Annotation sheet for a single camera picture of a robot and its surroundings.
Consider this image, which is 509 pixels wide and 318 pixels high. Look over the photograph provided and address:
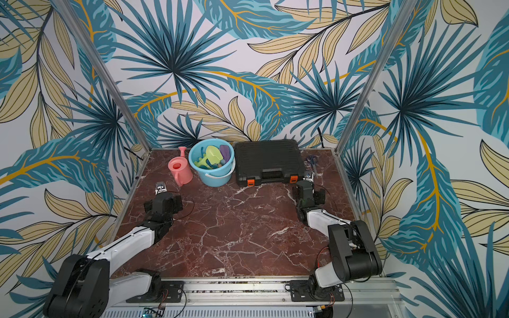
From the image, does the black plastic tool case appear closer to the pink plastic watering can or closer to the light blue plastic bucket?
the light blue plastic bucket

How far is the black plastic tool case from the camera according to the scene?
3.33ft

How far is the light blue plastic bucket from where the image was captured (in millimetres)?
900

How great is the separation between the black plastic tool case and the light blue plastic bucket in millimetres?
53

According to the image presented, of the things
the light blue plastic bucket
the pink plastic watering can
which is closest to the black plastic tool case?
the light blue plastic bucket
